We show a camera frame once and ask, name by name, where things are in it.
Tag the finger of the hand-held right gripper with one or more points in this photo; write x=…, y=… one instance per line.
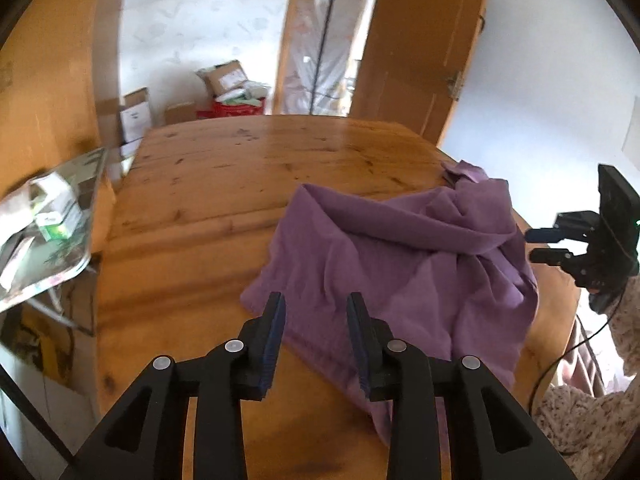
x=550, y=255
x=545, y=234

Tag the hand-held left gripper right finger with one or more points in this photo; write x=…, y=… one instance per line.
x=359, y=350

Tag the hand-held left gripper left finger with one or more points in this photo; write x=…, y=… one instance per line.
x=267, y=355

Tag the person's right forearm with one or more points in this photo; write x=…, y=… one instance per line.
x=600, y=420

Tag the person's pink clothing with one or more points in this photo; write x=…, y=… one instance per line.
x=580, y=355

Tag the metal door lock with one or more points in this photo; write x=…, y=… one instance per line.
x=454, y=85

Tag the white plastic bags pile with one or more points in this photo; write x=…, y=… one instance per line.
x=75, y=260

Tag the wooden door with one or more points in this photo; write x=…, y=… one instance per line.
x=420, y=45

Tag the red basket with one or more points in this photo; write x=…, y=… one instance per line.
x=230, y=109

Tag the green and white packets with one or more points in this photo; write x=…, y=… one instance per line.
x=52, y=215

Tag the brown cardboard box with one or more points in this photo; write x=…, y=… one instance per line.
x=180, y=112

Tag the white cardboard box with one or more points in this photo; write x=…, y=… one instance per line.
x=135, y=117

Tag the open labelled cardboard box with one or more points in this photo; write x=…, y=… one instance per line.
x=225, y=77

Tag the clear plastic door curtain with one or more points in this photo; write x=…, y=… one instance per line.
x=325, y=45

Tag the wooden wardrobe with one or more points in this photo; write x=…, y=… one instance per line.
x=50, y=60

